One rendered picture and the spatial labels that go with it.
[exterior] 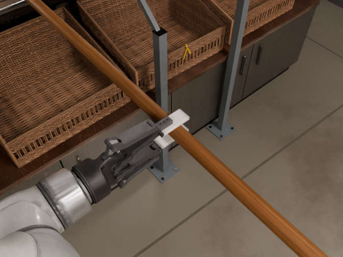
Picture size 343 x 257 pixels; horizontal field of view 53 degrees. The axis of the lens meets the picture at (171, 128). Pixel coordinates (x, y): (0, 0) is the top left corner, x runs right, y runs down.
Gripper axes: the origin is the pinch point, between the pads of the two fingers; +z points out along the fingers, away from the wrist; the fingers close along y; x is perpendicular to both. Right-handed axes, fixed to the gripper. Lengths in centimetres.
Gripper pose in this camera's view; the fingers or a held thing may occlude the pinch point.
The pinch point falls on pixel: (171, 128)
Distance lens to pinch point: 67.3
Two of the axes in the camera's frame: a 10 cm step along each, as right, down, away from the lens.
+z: 7.6, -5.0, 4.2
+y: 0.0, 6.4, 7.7
